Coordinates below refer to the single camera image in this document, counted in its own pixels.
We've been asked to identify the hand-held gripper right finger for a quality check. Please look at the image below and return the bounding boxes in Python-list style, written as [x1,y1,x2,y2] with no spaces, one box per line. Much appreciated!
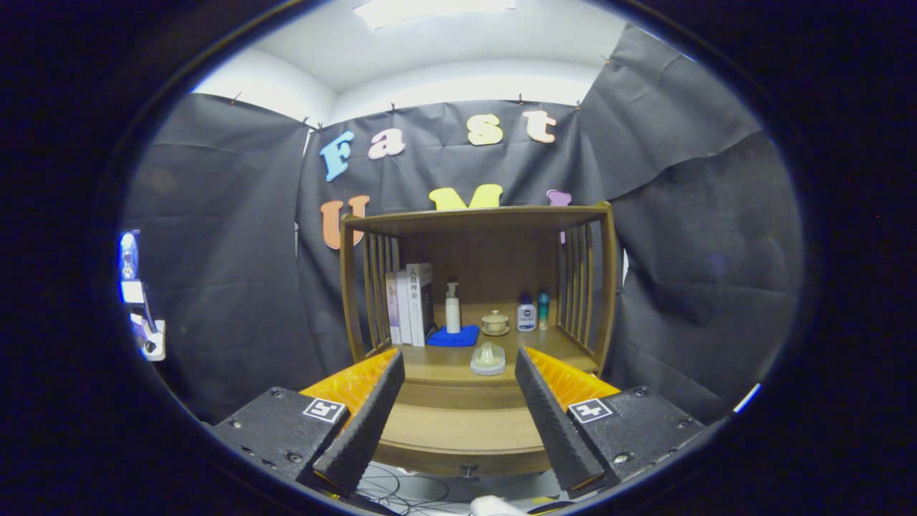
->
[514,347,710,499]

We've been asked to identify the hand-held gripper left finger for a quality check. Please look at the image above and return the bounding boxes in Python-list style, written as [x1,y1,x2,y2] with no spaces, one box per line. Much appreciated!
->
[211,348,406,499]

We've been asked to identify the wooden drawer with black knob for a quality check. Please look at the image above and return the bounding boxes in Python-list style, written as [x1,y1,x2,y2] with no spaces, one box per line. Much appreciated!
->
[373,401,556,479]

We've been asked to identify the wooden countertop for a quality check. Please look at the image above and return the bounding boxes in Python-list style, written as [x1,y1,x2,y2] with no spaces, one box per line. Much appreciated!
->
[369,305,601,388]

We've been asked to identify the wooden cabinet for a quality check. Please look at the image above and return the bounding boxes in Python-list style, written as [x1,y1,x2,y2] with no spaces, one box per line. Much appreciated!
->
[339,202,618,479]

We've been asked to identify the lavender book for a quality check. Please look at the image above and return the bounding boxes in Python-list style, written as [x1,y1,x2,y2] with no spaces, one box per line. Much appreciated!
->
[385,272,400,345]

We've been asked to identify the thin white book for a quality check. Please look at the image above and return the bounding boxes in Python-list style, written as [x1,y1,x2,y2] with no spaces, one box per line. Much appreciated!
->
[396,269,413,346]

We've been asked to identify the blue cloth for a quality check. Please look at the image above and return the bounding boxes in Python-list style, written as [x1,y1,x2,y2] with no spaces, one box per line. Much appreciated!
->
[426,325,481,348]

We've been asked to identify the white book with dark cover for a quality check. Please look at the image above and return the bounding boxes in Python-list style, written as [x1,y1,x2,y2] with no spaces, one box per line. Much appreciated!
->
[406,262,435,348]

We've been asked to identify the black backdrop cloth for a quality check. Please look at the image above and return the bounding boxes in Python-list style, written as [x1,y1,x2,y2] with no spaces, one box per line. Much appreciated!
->
[122,25,803,427]

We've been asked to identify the white equipment with blue screen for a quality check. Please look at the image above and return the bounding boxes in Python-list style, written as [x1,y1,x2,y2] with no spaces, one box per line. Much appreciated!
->
[118,229,167,363]

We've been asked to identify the black floor cables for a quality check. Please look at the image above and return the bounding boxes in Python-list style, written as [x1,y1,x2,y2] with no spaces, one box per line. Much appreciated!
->
[355,462,459,515]

